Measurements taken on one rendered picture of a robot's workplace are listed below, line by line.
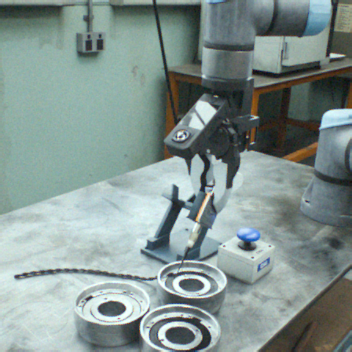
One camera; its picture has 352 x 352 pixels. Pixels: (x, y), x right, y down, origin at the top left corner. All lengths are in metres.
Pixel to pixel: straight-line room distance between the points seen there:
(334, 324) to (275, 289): 0.42
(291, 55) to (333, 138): 1.84
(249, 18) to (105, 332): 0.47
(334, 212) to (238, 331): 0.44
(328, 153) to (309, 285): 0.32
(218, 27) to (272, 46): 2.18
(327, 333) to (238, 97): 0.64
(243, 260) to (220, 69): 0.32
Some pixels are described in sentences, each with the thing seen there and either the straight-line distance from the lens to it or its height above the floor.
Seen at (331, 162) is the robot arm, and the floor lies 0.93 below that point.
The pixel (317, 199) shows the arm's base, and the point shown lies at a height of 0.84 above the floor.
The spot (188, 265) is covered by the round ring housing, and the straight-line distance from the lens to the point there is 0.88.
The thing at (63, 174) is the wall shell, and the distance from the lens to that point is 2.78.
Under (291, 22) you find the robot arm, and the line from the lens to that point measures 0.83.
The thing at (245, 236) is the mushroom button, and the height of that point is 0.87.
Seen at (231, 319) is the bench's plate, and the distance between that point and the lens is 0.83.
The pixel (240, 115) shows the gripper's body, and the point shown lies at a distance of 0.84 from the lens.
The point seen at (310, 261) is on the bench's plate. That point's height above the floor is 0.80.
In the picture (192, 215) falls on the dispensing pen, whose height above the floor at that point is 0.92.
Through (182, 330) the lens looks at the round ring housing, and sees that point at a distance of 0.76.
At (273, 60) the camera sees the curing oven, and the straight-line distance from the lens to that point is 2.96.
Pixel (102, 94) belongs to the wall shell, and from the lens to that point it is 2.85.
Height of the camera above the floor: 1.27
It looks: 20 degrees down
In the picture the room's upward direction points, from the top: 3 degrees clockwise
